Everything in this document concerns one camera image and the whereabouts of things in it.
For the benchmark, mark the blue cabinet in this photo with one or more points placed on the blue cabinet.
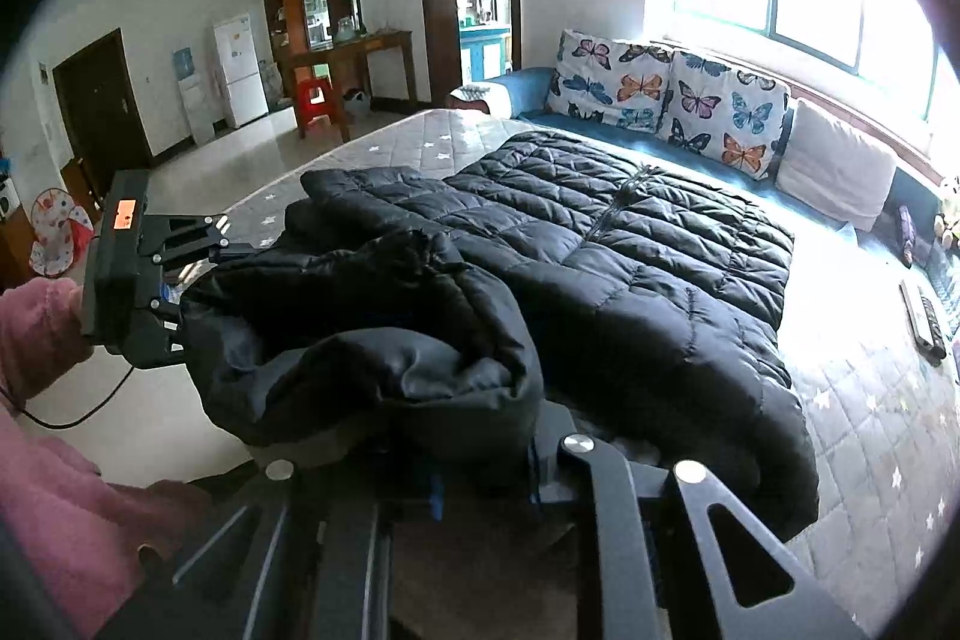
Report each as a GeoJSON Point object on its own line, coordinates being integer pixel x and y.
{"type": "Point", "coordinates": [480, 55]}

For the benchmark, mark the blue sofa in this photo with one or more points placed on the blue sofa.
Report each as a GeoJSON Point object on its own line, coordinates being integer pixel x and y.
{"type": "Point", "coordinates": [525, 89]}

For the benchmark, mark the stuffed toys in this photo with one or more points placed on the stuffed toys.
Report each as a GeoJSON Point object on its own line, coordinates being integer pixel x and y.
{"type": "Point", "coordinates": [949, 220]}

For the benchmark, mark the person's fleece garment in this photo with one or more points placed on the person's fleece garment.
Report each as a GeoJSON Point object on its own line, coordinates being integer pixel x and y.
{"type": "Point", "coordinates": [67, 520]}

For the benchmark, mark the butterfly print cushion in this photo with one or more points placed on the butterfly print cushion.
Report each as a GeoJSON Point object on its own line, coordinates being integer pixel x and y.
{"type": "Point", "coordinates": [724, 111]}
{"type": "Point", "coordinates": [611, 81]}

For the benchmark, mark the white refrigerator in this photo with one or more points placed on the white refrigerator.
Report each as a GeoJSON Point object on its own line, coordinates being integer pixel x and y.
{"type": "Point", "coordinates": [240, 74]}

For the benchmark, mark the red plastic stool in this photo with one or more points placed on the red plastic stool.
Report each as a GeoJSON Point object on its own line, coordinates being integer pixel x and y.
{"type": "Point", "coordinates": [315, 100]}

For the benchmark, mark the grey star-print mattress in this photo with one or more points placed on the grey star-print mattress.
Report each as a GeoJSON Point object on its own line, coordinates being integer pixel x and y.
{"type": "Point", "coordinates": [862, 460]}

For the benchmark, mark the beige cushion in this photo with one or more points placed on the beige cushion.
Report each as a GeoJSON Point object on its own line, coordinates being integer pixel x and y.
{"type": "Point", "coordinates": [836, 164]}

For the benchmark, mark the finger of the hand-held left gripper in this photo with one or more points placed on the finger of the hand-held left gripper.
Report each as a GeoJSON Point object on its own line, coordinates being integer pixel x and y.
{"type": "Point", "coordinates": [187, 235]}
{"type": "Point", "coordinates": [161, 329]}

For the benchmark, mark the remote control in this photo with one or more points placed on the remote control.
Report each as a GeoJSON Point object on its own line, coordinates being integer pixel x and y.
{"type": "Point", "coordinates": [924, 317]}

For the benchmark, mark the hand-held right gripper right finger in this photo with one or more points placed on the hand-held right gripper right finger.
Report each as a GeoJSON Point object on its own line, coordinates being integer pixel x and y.
{"type": "Point", "coordinates": [537, 479]}

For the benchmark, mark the water dispenser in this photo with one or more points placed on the water dispenser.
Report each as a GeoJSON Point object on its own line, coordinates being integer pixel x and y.
{"type": "Point", "coordinates": [193, 100]}

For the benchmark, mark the person's left forearm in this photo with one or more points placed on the person's left forearm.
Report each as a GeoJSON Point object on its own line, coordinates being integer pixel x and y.
{"type": "Point", "coordinates": [41, 332]}

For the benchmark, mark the wooden desk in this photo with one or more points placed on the wooden desk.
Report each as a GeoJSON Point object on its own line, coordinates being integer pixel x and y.
{"type": "Point", "coordinates": [352, 48]}

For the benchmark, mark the black puffer jacket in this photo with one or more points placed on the black puffer jacket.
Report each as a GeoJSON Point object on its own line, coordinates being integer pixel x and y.
{"type": "Point", "coordinates": [600, 280]}

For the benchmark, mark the dark wooden door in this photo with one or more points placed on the dark wooden door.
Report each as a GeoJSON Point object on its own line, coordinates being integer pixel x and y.
{"type": "Point", "coordinates": [101, 108]}

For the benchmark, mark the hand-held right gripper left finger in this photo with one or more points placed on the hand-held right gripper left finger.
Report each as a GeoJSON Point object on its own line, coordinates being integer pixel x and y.
{"type": "Point", "coordinates": [436, 497]}

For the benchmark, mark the purple cloth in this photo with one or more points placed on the purple cloth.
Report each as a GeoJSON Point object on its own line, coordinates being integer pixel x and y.
{"type": "Point", "coordinates": [907, 231]}

